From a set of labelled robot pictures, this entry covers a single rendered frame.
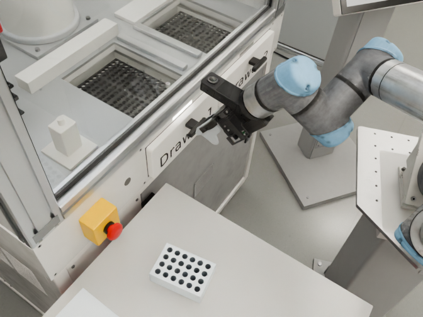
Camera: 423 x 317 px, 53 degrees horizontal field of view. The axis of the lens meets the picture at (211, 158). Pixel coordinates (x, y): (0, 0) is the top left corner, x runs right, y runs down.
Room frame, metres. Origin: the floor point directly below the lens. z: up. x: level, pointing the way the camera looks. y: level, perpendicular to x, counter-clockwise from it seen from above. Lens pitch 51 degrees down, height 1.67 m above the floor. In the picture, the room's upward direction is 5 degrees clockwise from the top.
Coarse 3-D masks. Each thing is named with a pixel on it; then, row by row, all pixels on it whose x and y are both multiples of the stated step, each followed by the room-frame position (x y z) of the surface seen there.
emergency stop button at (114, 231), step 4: (116, 224) 0.44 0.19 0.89; (120, 224) 0.44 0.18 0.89; (108, 228) 0.43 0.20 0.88; (112, 228) 0.43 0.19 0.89; (116, 228) 0.43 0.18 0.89; (120, 228) 0.43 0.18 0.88; (108, 232) 0.42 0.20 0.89; (112, 232) 0.42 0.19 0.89; (116, 232) 0.42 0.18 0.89; (120, 232) 0.43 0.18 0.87; (108, 236) 0.41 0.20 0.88; (112, 236) 0.41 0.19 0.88; (116, 236) 0.42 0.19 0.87
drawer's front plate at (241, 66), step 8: (272, 32) 1.13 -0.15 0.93; (264, 40) 1.08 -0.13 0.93; (272, 40) 1.13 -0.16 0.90; (256, 48) 1.04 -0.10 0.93; (264, 48) 1.09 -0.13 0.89; (248, 56) 1.00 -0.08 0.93; (256, 56) 1.04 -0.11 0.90; (240, 64) 0.96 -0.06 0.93; (248, 64) 1.00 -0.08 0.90; (232, 72) 0.92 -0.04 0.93; (240, 72) 0.97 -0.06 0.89; (256, 72) 1.06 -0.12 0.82; (232, 80) 0.93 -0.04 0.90; (240, 80) 0.97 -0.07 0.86; (248, 80) 1.02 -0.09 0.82; (240, 88) 0.98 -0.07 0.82
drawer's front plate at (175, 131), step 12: (204, 96) 0.81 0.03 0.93; (192, 108) 0.77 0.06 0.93; (204, 108) 0.80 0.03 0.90; (216, 108) 0.86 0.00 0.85; (180, 120) 0.72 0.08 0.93; (168, 132) 0.68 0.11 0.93; (180, 132) 0.71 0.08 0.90; (156, 144) 0.64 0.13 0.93; (168, 144) 0.67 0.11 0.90; (156, 156) 0.63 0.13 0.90; (168, 156) 0.67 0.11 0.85; (156, 168) 0.62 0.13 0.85
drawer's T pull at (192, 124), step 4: (192, 120) 0.74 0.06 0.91; (200, 120) 0.74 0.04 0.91; (204, 120) 0.74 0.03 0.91; (188, 124) 0.73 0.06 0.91; (192, 124) 0.73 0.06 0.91; (196, 124) 0.73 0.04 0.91; (200, 124) 0.73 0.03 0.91; (192, 128) 0.72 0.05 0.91; (192, 132) 0.70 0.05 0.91; (192, 136) 0.69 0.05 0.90
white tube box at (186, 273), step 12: (168, 252) 0.43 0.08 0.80; (180, 252) 0.43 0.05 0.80; (156, 264) 0.40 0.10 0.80; (168, 264) 0.40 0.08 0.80; (180, 264) 0.41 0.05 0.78; (192, 264) 0.41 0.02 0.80; (204, 264) 0.41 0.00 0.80; (156, 276) 0.37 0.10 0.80; (168, 276) 0.37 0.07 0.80; (180, 276) 0.38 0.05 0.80; (192, 276) 0.38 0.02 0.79; (204, 276) 0.39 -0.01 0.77; (168, 288) 0.36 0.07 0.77; (180, 288) 0.35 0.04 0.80; (192, 288) 0.35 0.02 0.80; (204, 288) 0.35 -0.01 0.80
